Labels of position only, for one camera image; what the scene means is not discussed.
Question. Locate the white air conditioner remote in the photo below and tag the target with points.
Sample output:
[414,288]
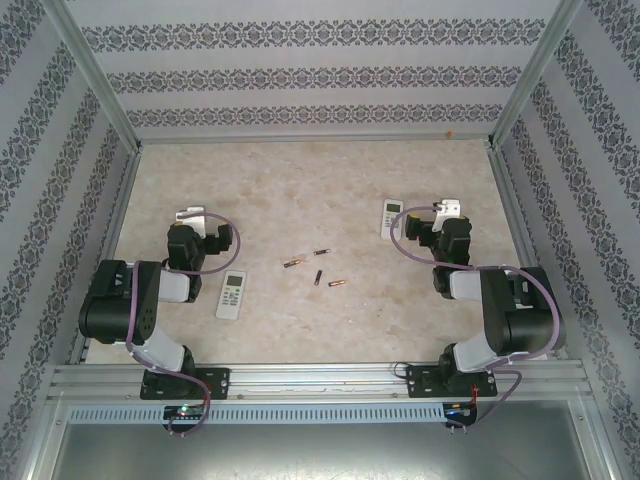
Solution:
[231,295]
[392,222]

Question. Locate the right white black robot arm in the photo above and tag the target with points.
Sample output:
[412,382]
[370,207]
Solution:
[530,320]

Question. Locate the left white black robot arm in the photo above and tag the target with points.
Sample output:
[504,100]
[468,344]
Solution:
[112,310]

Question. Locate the small circuit board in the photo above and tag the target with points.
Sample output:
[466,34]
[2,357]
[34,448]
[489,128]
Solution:
[185,412]
[457,411]

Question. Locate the grey metal panel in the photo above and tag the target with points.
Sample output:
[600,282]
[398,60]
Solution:
[320,455]

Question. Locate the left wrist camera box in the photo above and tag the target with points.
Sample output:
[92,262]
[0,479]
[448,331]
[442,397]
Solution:
[192,220]

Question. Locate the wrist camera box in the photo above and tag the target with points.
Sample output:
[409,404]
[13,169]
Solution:
[448,207]
[192,220]

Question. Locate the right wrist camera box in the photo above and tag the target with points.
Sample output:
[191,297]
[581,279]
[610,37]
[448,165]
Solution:
[448,207]

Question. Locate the aluminium side rail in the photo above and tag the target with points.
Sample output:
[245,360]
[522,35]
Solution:
[517,215]
[118,215]

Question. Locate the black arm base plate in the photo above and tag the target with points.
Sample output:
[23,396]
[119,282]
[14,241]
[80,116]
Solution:
[420,382]
[215,382]

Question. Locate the aluminium frame post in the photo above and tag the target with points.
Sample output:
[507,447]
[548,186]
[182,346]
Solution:
[102,80]
[534,75]

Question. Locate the aluminium mounting rail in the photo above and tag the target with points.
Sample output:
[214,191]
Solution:
[320,382]

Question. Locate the aluminium frame bar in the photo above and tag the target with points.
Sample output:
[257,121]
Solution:
[44,435]
[595,440]

